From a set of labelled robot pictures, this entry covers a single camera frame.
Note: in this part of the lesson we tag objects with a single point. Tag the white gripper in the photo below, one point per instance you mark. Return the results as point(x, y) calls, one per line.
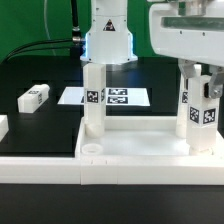
point(195, 38)

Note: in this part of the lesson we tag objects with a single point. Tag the white desk top tray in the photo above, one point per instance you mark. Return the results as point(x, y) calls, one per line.
point(144, 141)

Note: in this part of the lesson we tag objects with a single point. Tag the marker sheet with tags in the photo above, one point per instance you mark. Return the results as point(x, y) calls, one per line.
point(114, 96)

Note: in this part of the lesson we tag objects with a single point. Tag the white L-shaped obstacle fence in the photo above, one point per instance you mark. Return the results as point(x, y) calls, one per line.
point(38, 170)

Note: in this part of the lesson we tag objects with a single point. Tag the white block left edge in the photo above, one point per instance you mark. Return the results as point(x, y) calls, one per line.
point(3, 126)

